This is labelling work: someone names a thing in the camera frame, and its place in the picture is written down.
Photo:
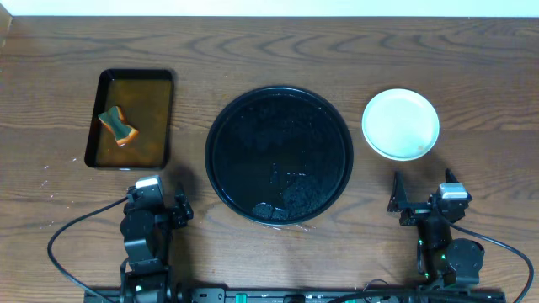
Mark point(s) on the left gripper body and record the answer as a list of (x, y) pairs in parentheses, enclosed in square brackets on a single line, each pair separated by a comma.
[(178, 217)]

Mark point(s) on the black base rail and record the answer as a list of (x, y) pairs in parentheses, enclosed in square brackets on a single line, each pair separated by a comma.
[(219, 295)]

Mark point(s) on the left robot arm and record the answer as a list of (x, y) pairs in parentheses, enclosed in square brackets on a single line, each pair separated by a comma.
[(147, 228)]

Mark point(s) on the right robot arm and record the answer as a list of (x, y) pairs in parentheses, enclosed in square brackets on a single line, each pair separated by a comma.
[(446, 262)]

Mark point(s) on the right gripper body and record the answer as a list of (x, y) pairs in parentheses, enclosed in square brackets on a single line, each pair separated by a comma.
[(416, 215)]

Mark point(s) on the light blue plate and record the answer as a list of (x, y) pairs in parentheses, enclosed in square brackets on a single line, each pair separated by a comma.
[(400, 124)]

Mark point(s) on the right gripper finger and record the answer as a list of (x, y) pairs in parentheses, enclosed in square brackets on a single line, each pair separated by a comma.
[(450, 177), (398, 200)]

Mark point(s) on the black rectangular water tray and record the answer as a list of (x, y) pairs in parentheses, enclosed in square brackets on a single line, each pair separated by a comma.
[(146, 98)]

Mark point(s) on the round black tray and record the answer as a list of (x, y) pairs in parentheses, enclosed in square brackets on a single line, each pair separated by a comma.
[(279, 155)]

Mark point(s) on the orange green sponge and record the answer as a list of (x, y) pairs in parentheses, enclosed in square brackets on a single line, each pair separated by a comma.
[(115, 122)]

